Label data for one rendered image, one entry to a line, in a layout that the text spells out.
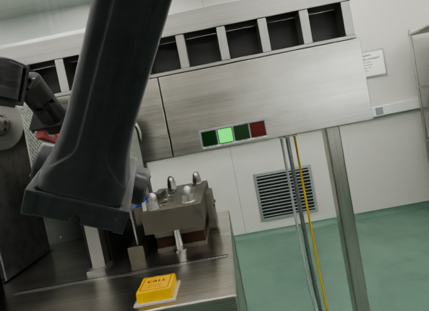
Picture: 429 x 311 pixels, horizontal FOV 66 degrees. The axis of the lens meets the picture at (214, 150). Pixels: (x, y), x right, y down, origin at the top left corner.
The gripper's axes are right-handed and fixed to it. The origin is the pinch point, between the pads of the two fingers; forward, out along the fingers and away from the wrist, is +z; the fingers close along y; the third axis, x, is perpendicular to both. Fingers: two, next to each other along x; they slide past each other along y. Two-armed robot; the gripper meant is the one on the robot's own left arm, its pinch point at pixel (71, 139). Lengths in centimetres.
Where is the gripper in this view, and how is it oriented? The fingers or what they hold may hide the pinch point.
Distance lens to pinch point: 90.2
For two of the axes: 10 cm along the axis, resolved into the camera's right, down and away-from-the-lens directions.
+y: 9.8, -1.8, -0.2
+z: 1.2, 5.8, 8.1
